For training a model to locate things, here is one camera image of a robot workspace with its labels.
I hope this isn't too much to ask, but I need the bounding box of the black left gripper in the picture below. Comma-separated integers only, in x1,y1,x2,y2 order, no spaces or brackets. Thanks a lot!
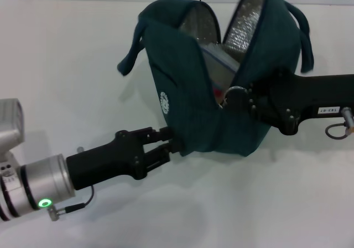
66,126,185,191

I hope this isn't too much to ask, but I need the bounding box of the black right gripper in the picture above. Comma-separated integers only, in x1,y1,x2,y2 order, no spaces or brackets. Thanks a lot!
222,68,354,136

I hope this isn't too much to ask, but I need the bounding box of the clear lunch box blue lid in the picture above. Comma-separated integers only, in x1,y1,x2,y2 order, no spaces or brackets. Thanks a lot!
199,44,241,98

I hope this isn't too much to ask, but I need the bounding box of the dark teal fabric lunch bag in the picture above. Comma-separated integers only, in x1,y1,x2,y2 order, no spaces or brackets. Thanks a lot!
117,0,316,158

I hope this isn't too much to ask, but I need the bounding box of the right gripper cable with plug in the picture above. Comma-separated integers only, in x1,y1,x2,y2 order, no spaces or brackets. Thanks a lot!
325,106,354,140

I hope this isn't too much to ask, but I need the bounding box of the gripper cable with plug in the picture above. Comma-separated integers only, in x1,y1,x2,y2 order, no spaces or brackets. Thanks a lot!
47,185,95,221
325,106,354,140

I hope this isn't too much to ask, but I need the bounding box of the left gripper cable with plug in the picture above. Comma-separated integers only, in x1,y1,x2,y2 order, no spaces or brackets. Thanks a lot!
47,185,95,221

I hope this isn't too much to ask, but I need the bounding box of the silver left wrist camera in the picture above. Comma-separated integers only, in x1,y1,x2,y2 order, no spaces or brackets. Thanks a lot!
0,98,25,160

